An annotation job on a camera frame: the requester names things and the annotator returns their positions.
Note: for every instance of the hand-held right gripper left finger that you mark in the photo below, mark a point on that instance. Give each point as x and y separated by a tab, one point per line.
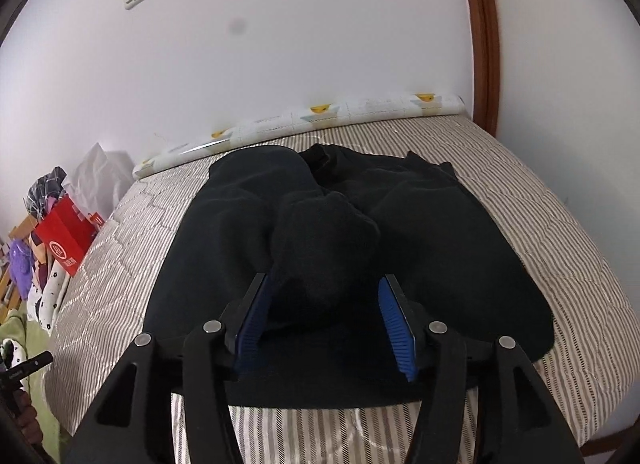
252	329

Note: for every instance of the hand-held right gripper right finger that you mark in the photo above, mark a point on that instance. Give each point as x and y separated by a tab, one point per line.
397	329

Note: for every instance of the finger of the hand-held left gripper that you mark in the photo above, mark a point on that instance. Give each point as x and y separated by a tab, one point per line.
30	364

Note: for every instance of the black sweater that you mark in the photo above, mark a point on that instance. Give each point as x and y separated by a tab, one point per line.
325	224

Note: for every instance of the person's left hand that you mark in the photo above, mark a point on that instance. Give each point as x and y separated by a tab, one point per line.
29	421

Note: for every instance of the green blanket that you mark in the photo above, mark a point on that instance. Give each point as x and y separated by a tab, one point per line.
20	329

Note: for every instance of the white black-spotted cushion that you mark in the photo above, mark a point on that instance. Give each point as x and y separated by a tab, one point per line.
50	294

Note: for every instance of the purple plush item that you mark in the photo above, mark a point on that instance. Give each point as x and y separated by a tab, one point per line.
21	261

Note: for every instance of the red paper bag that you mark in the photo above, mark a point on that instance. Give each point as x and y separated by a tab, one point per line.
62	239

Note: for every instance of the dark plaid cloth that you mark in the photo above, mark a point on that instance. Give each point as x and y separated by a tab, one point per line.
45	189

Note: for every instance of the striped quilted mattress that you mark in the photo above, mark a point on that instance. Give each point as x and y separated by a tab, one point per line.
525	194

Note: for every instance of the white plastic bag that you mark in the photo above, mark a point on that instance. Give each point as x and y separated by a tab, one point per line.
100	179

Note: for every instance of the rolled floral plastic sheet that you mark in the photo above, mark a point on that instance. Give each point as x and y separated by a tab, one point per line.
350	112

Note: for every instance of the brown wooden bed frame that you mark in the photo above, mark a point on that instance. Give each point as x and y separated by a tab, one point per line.
607	441

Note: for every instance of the brown wooden door frame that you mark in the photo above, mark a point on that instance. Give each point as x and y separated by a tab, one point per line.
482	44

